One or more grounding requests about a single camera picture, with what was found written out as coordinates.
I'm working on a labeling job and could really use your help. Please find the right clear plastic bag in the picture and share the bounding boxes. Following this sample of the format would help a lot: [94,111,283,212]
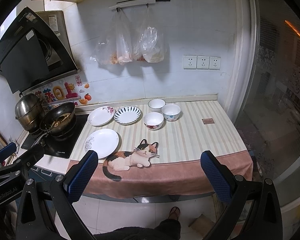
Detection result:
[132,5,165,63]

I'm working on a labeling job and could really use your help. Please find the white bowl blue dots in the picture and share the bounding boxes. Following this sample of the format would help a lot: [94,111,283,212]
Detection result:
[161,103,181,122]

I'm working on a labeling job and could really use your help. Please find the black range hood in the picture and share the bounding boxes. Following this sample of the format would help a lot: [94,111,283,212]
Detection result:
[0,7,79,93]

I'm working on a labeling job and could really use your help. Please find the black frying pan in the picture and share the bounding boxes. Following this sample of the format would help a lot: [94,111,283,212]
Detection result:
[32,102,75,147]

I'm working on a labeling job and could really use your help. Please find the white bowl red flowers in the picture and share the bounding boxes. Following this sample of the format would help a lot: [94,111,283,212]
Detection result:
[143,112,164,131]

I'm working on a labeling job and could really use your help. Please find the middle white wall socket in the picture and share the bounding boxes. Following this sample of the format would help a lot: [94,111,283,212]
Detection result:
[197,55,210,69]

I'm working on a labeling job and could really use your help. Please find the white plate blue emblem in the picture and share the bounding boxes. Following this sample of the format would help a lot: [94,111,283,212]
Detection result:
[83,128,119,159]

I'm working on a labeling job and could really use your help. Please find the white wall socket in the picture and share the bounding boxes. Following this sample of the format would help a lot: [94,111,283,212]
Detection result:
[183,55,197,69]
[209,56,221,70]
[197,55,210,69]

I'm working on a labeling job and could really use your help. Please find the right white wall socket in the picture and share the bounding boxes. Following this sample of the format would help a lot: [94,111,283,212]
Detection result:
[209,56,221,70]

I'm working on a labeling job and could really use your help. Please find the blue leaf pattern plate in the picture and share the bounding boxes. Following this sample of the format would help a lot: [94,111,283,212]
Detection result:
[114,106,142,125]

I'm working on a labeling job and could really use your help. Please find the sliding glass door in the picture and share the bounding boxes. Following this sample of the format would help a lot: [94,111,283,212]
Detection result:
[236,0,300,206]

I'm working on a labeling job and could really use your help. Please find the foot in sandal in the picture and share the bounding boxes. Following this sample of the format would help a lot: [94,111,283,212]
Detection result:
[168,206,180,220]

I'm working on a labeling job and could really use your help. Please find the cardboard piece on floor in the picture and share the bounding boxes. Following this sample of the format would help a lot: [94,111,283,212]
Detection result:
[189,214,215,237]

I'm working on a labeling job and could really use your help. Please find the white wall hook rail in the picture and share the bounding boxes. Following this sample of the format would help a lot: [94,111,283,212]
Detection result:
[108,0,171,10]

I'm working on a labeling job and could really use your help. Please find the clear plastic bag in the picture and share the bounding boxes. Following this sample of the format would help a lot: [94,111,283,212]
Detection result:
[90,8,133,65]
[132,5,165,63]

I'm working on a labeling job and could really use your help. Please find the colourful wall sticker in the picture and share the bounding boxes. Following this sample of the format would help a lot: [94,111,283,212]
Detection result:
[31,74,95,112]

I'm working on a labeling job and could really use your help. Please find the left white wall socket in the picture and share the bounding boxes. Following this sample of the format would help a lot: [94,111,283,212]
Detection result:
[183,55,197,69]

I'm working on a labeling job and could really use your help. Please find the stainless steel pot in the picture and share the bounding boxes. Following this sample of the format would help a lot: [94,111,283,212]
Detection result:
[14,93,45,133]

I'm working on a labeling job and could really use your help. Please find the left clear plastic bag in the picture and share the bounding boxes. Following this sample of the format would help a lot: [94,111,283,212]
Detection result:
[90,8,133,65]

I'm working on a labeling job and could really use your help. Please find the white bowl dark rim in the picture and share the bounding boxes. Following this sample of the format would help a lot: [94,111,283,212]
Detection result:
[148,99,166,113]

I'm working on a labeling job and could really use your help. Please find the pink floral white plate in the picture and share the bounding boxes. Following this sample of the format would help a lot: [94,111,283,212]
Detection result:
[88,106,115,127]

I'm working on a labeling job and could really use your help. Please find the black induction cooktop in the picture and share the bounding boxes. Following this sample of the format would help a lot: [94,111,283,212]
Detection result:
[20,114,90,159]

